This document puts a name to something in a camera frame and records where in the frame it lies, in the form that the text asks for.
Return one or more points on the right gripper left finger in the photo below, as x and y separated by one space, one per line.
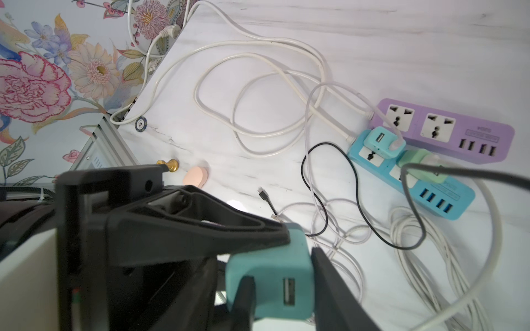
144 256

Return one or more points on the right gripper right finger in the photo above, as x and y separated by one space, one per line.
335 306

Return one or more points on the teal charger with black cable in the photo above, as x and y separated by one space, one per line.
284 278

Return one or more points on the teal power strip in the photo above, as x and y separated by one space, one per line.
448 200

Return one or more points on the small brass knob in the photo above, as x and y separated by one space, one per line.
172 164

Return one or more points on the peach earbud case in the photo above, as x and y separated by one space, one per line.
197 176

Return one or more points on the round black white sticker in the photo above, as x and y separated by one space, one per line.
141 124

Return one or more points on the purple power strip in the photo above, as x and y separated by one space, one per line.
471 139

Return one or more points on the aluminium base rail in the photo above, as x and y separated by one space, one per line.
104 149

